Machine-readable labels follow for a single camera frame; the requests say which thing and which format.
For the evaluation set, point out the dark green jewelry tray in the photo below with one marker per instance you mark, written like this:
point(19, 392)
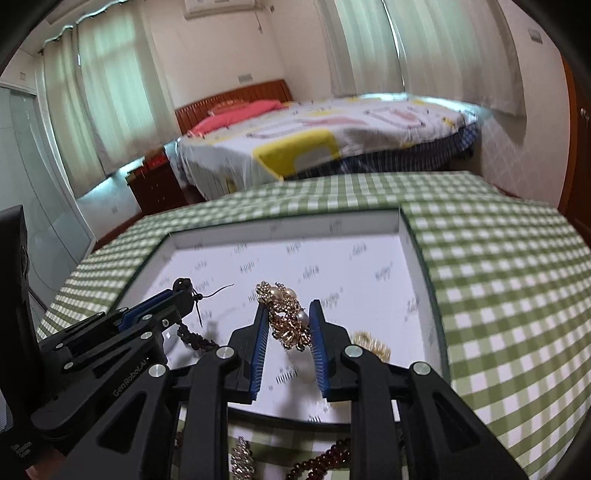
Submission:
point(365, 268)

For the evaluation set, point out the frosted glass wardrobe door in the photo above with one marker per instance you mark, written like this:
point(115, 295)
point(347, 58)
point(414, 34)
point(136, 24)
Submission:
point(58, 238)

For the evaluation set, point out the green checkered tablecloth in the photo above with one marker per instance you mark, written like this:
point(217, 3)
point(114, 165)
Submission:
point(511, 278)

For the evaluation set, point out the silver rhinestone brooch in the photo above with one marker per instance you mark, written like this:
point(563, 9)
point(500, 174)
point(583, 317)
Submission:
point(241, 461)

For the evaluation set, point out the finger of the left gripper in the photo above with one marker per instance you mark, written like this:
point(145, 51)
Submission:
point(180, 300)
point(104, 337)

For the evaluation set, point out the white curtain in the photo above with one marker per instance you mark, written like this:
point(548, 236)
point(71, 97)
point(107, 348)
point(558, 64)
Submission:
point(108, 103)
point(456, 50)

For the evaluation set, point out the right white curtain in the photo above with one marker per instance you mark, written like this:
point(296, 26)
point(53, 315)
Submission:
point(456, 50)

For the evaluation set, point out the dark wooden nightstand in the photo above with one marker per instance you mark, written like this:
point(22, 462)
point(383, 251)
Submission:
point(154, 184)

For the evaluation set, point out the left white curtain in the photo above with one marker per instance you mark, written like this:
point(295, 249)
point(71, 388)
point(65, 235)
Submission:
point(108, 103)

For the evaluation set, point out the white air conditioner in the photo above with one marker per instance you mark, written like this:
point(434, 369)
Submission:
point(201, 8)

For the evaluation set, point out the brown wooden door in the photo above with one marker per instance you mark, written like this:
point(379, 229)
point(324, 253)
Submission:
point(575, 201)

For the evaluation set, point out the red wooden headboard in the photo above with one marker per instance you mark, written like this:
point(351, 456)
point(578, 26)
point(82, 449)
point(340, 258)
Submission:
point(191, 114)

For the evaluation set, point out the pink pillow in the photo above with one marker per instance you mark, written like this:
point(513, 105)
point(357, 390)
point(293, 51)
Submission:
point(229, 116)

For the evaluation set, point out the bed with patterned quilt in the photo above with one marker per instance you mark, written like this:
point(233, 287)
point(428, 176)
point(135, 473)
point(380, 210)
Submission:
point(360, 134)

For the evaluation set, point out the wall light switch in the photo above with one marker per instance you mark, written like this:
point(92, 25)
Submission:
point(535, 36)

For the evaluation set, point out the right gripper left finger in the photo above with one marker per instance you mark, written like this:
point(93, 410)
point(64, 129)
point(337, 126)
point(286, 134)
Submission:
point(174, 421)

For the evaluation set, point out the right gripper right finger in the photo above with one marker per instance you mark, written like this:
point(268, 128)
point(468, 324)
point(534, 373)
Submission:
point(405, 422)

